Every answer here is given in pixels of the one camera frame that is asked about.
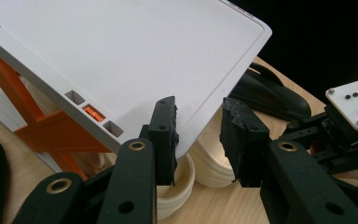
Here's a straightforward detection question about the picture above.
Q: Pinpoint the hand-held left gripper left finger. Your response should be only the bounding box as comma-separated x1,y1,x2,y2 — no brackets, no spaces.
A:
148,95,180,188

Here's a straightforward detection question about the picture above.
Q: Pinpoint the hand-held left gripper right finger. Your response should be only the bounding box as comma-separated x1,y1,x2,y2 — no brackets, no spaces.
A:
219,97,271,189

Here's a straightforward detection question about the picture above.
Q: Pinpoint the white two-tier shoe rack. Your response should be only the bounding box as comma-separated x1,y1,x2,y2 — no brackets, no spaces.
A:
0,0,273,181

